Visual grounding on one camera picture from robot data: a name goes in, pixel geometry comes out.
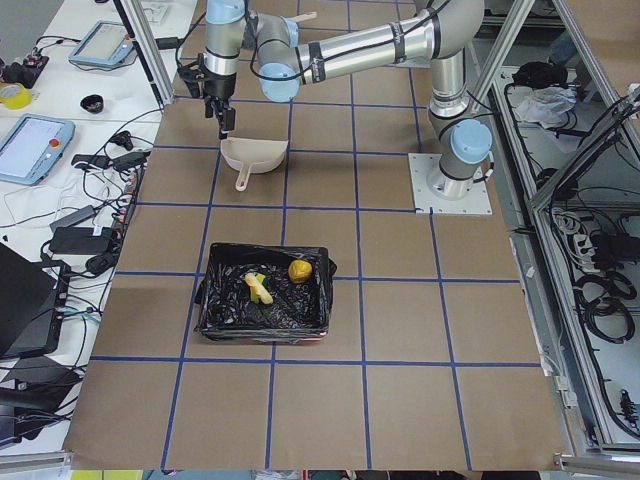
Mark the lower teach pendant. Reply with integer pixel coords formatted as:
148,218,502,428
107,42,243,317
1,114,75,186

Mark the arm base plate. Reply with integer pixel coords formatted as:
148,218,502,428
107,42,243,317
408,153,492,216

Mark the brown potato-shaped bread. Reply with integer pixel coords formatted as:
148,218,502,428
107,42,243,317
288,259,313,284

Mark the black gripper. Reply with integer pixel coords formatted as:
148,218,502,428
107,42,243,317
178,53,236,140

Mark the aluminium frame upright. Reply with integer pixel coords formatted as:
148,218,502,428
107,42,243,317
113,0,174,108

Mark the black power brick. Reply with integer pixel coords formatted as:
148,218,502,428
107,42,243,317
49,226,116,255

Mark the white crumpled cloth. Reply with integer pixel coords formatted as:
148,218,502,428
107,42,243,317
515,87,577,128

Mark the yellow tape roll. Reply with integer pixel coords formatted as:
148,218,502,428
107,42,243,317
0,83,32,110

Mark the pale yellow crescent foam piece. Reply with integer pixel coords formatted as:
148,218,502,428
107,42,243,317
243,272,275,306

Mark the teach pendant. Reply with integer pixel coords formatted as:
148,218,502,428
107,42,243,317
1,114,75,186
68,20,135,70

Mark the black laptop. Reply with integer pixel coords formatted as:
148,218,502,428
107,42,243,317
1,245,70,360

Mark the yellow green sponge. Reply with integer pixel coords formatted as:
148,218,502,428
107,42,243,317
249,272,269,305

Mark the black trash bag bin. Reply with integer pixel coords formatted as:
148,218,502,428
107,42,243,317
194,243,336,342

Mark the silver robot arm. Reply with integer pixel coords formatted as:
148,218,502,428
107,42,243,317
178,1,492,198

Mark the upper teach pendant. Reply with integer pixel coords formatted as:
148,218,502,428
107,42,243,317
68,20,135,70

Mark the beige plastic dustpan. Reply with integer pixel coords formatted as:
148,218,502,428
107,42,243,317
220,137,288,192

